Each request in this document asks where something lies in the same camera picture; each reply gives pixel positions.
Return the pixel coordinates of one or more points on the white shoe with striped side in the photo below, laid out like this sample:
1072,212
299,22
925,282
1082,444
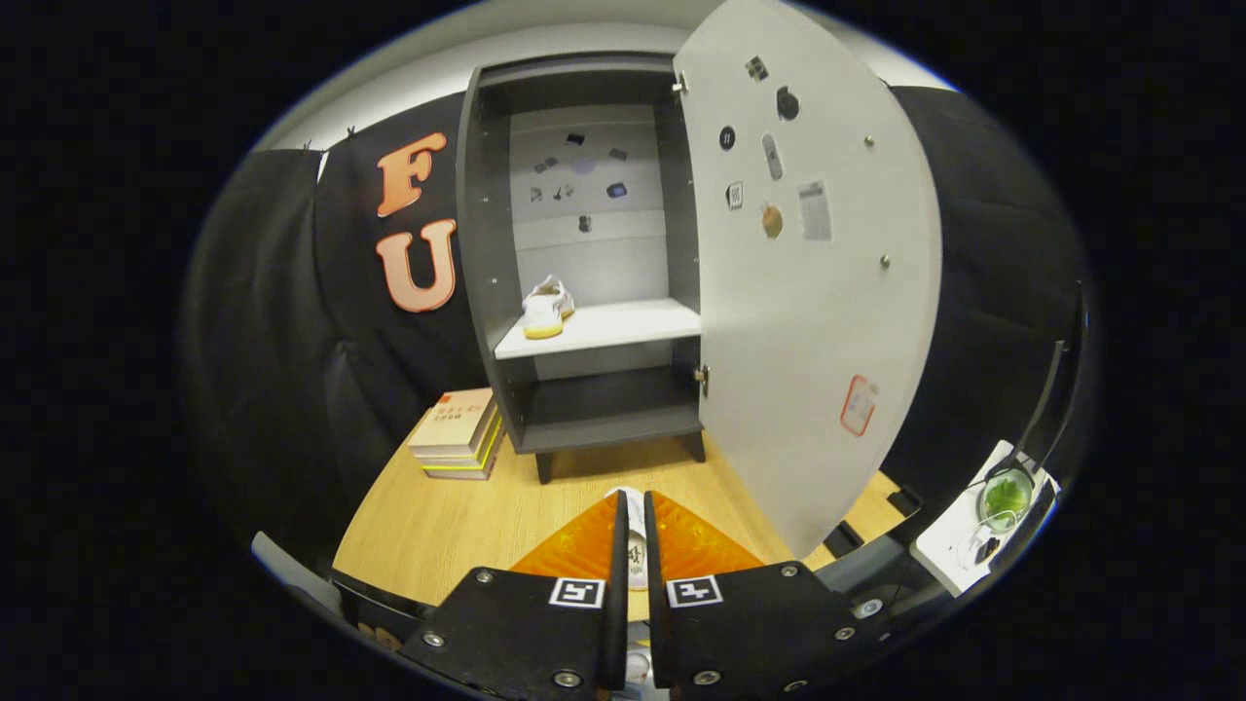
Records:
545,312

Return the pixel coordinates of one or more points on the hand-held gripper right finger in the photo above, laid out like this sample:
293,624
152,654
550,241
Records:
657,623

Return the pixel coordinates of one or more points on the white side table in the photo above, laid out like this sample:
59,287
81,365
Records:
939,550

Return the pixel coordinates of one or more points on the plain white canvas shoe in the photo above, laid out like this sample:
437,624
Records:
636,555

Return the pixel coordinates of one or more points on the black backdrop cloth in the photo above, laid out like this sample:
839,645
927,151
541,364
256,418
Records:
292,341

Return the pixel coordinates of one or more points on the yellow-edged book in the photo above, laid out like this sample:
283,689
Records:
469,466

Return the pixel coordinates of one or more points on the green round object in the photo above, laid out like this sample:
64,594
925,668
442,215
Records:
1007,497

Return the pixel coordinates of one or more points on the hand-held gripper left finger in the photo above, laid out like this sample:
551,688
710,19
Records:
615,623

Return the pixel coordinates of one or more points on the beige book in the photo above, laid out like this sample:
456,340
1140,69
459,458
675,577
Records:
453,419

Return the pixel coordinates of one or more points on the small black block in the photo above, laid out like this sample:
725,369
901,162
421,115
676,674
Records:
842,537
905,501

